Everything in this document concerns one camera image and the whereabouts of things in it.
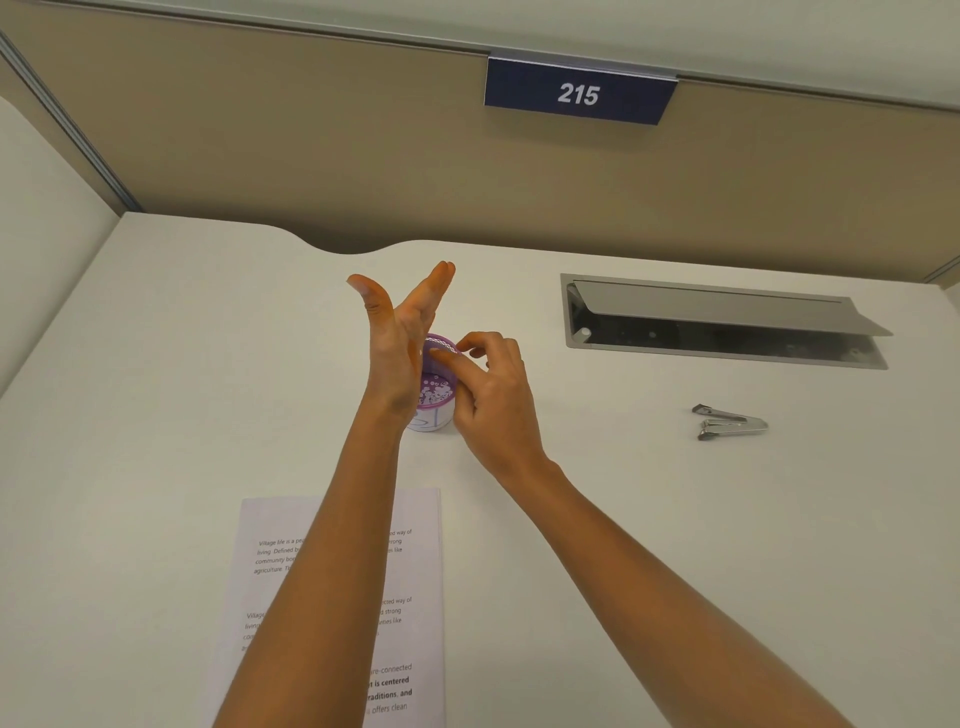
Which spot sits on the printed white paper sheet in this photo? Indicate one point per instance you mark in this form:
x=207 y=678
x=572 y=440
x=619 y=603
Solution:
x=409 y=600

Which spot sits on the person's left forearm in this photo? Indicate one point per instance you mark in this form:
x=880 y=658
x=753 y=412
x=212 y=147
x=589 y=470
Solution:
x=330 y=570

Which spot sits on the grey metal partition post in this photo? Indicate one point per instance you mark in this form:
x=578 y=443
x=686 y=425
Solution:
x=71 y=124

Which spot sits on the metal staple remover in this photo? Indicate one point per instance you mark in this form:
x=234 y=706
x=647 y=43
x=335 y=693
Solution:
x=731 y=424

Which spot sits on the person's left thumb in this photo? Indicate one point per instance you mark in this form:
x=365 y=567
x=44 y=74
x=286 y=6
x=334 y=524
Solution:
x=371 y=294

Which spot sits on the person's left hand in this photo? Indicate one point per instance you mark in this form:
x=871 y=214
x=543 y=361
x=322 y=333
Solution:
x=390 y=352

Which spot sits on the person's right hand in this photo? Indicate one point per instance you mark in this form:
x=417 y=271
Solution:
x=499 y=412

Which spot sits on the beige partition panel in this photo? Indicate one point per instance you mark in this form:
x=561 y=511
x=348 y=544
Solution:
x=375 y=150

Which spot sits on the person's right thumb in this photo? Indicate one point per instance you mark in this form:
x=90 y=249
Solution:
x=450 y=369

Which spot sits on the purple round container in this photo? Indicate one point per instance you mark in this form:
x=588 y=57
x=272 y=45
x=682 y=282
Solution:
x=433 y=405

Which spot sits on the person's right forearm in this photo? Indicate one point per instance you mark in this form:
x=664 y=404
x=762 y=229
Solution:
x=645 y=592

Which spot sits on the dark blue number sign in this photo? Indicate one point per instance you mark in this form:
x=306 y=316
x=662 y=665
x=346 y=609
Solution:
x=579 y=91

